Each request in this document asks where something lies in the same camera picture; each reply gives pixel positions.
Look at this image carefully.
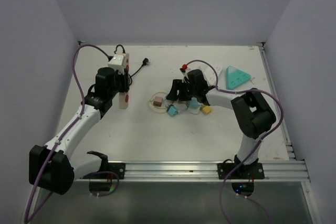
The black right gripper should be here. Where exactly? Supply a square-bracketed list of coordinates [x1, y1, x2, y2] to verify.
[166, 79, 197, 101]

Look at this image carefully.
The light blue usb charger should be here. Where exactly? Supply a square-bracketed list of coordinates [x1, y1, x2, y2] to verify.
[188, 98, 200, 110]

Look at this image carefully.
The teal cube charger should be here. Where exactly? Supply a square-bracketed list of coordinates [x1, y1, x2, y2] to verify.
[166, 104, 178, 116]

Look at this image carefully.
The beige power strip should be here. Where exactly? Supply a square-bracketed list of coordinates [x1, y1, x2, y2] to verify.
[119, 52, 130, 109]

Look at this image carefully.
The pink cube charger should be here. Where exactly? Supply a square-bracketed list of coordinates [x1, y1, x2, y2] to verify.
[153, 96, 163, 107]

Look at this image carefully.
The yellow cube charger front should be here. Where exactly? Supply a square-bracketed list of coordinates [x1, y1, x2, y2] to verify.
[201, 105, 213, 115]

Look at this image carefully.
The white triangular power strip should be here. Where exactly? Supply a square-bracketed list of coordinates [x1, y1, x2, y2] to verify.
[198, 64, 223, 86]

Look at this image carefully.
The black power cable with plug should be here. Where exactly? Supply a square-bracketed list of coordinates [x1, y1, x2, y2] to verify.
[113, 44, 152, 78]

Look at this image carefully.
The teal power strip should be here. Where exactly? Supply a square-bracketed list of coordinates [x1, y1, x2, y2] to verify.
[225, 66, 251, 90]

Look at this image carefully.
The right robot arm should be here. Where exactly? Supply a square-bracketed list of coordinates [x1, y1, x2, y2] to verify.
[166, 66, 276, 178]

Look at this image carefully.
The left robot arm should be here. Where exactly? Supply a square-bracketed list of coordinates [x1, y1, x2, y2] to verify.
[28, 67, 129, 195]

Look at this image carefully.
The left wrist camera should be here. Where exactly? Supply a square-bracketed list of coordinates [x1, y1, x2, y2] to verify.
[108, 54, 128, 74]

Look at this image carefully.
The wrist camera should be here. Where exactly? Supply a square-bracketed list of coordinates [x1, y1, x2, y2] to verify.
[108, 54, 128, 74]
[180, 64, 190, 77]

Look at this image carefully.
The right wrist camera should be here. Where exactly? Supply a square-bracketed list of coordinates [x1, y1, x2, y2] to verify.
[180, 64, 190, 77]

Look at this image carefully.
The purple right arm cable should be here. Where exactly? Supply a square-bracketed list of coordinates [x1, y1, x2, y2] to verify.
[187, 60, 285, 224]

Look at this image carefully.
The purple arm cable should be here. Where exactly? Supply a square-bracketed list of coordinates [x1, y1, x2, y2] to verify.
[23, 43, 120, 224]
[187, 60, 285, 224]

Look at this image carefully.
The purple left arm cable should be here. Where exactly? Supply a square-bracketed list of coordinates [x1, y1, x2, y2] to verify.
[23, 43, 120, 224]

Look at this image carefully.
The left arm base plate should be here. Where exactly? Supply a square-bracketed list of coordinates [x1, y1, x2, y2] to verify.
[108, 162, 126, 180]

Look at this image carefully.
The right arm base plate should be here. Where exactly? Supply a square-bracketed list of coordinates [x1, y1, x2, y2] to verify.
[217, 159, 265, 180]

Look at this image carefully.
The aluminium front rail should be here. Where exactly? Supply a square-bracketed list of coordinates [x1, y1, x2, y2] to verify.
[34, 158, 310, 182]

